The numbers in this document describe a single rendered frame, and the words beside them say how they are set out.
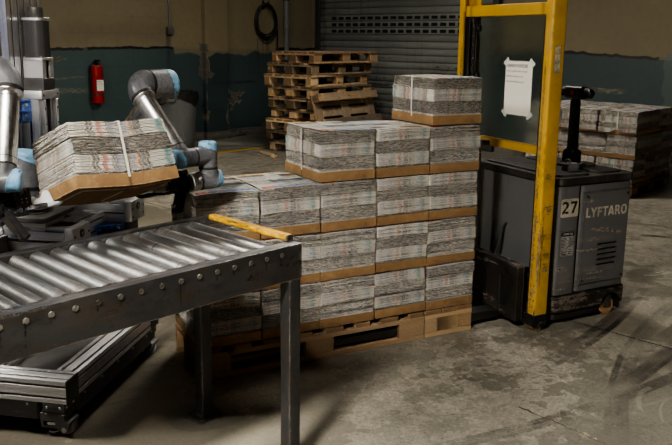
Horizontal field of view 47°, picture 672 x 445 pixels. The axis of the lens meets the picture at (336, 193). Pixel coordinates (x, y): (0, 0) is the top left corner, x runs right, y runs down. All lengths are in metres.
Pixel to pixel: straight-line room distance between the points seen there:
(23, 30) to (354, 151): 1.46
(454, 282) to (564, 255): 0.61
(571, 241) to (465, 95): 0.97
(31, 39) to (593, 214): 2.82
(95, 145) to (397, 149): 1.51
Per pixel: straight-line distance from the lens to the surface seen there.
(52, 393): 3.08
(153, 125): 2.77
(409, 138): 3.62
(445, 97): 3.71
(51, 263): 2.46
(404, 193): 3.65
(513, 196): 4.31
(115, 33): 10.57
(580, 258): 4.24
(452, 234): 3.85
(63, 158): 2.66
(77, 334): 2.14
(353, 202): 3.53
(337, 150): 3.44
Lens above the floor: 1.46
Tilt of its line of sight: 11 degrees down
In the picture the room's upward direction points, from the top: 1 degrees clockwise
